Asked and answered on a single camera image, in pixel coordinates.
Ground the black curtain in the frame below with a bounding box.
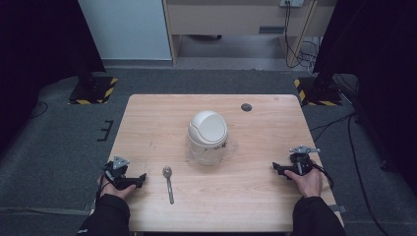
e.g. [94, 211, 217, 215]
[312, 0, 417, 187]
[0, 0, 107, 155]

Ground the black stand base striped edge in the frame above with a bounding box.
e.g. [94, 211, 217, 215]
[293, 76, 343, 107]
[68, 76, 119, 106]

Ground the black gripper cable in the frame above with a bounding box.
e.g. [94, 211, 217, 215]
[312, 162, 335, 191]
[95, 172, 112, 200]

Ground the grey wall socket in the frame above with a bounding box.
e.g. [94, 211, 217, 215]
[279, 0, 305, 8]

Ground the black cable from socket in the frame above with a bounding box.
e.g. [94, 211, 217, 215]
[283, 1, 319, 70]

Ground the person's left hand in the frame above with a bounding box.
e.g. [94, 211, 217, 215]
[97, 174, 138, 201]

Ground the white swing-lid trash bin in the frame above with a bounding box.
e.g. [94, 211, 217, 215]
[187, 110, 229, 167]

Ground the black floor cable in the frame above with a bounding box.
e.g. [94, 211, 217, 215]
[30, 100, 49, 120]
[309, 111, 391, 236]

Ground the person's right hand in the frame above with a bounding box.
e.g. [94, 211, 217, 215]
[283, 159, 325, 199]

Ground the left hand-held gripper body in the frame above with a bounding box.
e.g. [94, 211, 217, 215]
[103, 155, 131, 190]

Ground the grey table frame bracket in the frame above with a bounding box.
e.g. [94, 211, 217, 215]
[328, 204, 348, 214]

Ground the white panel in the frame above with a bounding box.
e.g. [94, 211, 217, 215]
[78, 0, 173, 61]

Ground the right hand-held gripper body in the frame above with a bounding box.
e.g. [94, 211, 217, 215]
[288, 145, 322, 177]

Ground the metal spoon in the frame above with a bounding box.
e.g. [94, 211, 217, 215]
[162, 165, 175, 206]

